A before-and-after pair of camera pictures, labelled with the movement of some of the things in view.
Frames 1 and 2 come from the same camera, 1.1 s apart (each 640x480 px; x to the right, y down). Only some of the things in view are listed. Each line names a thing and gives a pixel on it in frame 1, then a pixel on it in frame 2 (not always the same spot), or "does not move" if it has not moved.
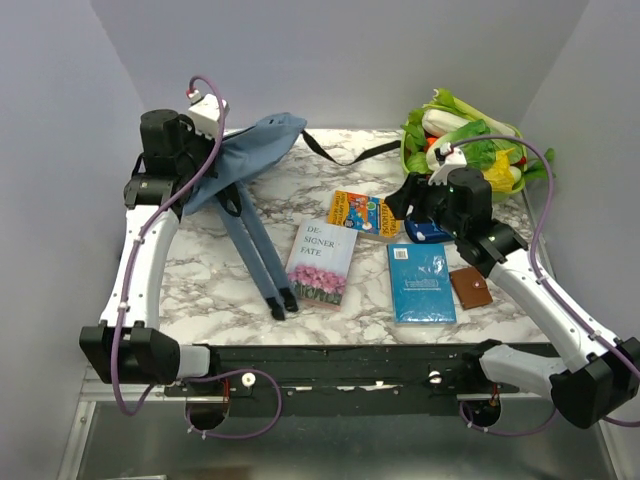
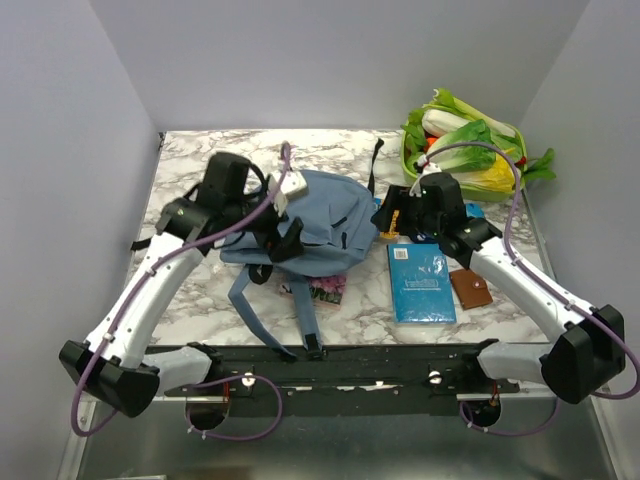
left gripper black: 189,132 → 289,244
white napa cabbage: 441,123 does not move
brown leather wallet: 472,288 does not move
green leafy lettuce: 477,145 does not move
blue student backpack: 245,154 → 333,228
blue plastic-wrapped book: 421,284 does not move
